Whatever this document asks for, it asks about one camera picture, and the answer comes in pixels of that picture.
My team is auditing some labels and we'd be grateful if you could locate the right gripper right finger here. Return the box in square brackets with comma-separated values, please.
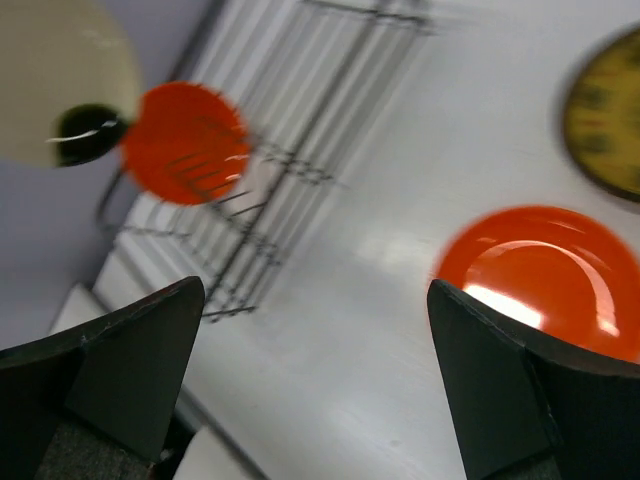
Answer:
[426, 279, 639, 479]

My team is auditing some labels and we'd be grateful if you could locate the yellow patterned plate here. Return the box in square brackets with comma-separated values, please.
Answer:
[559, 23, 639, 203]

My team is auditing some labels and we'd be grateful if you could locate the cream floral bowl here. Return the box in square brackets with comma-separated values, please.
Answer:
[1, 0, 143, 168]

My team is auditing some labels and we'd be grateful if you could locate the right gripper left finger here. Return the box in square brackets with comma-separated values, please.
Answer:
[1, 276, 205, 479]

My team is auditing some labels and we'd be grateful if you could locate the orange plate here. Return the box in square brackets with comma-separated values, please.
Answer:
[432, 205, 639, 363]
[121, 81, 250, 206]

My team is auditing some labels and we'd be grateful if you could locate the wire dish rack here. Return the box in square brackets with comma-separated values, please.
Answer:
[92, 1, 433, 322]

